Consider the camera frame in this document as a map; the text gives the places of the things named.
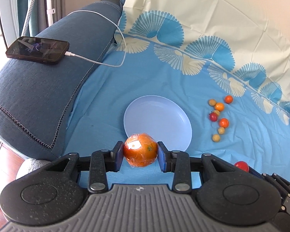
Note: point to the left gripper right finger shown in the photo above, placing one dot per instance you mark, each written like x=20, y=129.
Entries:
x=177, y=162

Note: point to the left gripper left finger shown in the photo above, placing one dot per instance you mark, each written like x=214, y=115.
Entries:
x=101, y=162

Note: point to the plastic-wrapped orange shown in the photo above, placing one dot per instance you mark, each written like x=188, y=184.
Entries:
x=140, y=150

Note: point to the tan longan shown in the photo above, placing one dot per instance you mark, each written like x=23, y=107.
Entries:
x=216, y=112
x=221, y=130
x=212, y=102
x=216, y=138

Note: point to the red tomato with stem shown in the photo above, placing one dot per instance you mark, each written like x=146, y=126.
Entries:
x=213, y=117

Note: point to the small orange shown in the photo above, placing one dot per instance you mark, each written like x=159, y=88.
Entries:
x=224, y=122
x=219, y=106
x=228, y=99

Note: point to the red cherry tomato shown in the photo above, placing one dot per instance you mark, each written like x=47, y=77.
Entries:
x=242, y=165

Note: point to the tan longan top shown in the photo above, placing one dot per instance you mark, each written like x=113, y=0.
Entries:
x=212, y=102

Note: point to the light blue plate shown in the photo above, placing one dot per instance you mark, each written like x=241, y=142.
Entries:
x=160, y=118

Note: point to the tan longan bottom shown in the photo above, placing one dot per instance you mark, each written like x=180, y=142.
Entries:
x=216, y=138

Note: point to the blue sofa armrest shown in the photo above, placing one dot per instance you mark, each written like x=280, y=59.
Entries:
x=36, y=99

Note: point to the black smartphone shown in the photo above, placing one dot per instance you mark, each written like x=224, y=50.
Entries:
x=40, y=50

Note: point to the blue fan-pattern bed sheet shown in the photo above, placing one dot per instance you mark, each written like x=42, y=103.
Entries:
x=191, y=51

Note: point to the garment steamer stand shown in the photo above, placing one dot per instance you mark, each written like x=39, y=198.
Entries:
x=36, y=15

